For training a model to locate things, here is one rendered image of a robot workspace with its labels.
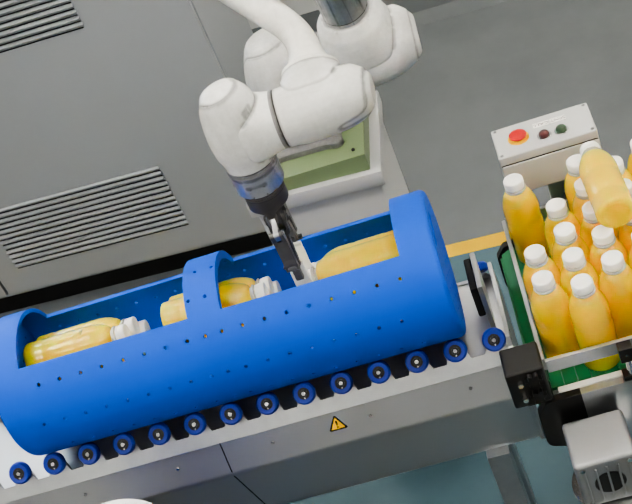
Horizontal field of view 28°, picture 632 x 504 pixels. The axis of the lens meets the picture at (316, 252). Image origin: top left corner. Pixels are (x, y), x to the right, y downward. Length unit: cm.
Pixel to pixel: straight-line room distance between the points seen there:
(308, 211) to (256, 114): 82
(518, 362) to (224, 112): 69
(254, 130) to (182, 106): 191
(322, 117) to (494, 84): 267
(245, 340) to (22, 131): 198
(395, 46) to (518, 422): 83
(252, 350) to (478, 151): 225
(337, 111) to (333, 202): 81
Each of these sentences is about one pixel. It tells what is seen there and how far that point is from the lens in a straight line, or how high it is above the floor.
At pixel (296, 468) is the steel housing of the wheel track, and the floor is 79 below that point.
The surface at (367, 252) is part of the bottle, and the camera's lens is 229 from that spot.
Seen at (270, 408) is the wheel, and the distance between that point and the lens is 242.
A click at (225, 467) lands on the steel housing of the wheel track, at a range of 252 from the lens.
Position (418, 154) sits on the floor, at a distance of 448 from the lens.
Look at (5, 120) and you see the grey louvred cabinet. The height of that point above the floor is 79.
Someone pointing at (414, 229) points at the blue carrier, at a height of 123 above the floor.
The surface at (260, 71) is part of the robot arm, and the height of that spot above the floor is 127.
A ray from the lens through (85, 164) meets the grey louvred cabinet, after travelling 415.
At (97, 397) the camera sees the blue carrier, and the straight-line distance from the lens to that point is 237.
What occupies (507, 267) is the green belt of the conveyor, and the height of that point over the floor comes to 89.
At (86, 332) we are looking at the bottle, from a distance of 243.
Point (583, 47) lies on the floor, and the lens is 475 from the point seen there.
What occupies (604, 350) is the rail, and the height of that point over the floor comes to 97.
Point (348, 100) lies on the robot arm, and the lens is 205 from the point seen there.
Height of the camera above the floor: 264
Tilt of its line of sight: 39 degrees down
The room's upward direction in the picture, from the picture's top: 24 degrees counter-clockwise
